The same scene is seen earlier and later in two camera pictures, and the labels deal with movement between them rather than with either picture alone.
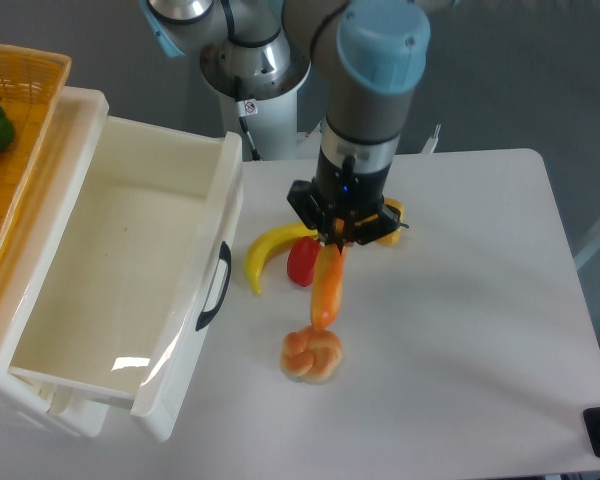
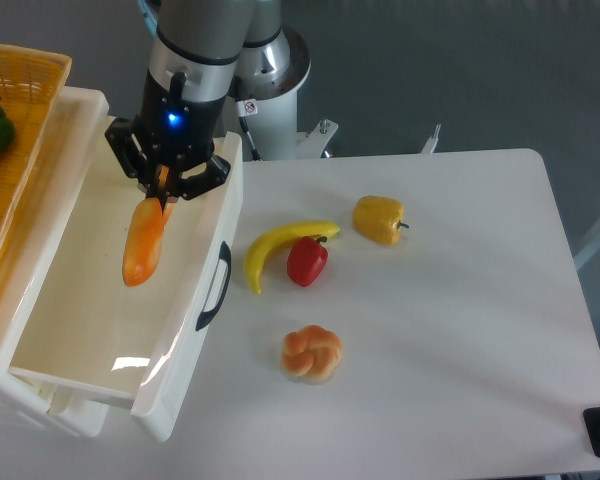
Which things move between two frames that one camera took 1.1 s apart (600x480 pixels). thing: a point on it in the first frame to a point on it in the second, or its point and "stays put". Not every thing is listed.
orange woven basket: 30,84 stays put
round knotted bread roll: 311,354 stays put
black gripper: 343,205 to 168,146
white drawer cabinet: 25,262 stays put
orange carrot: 327,284 to 145,234
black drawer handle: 226,255 stays put
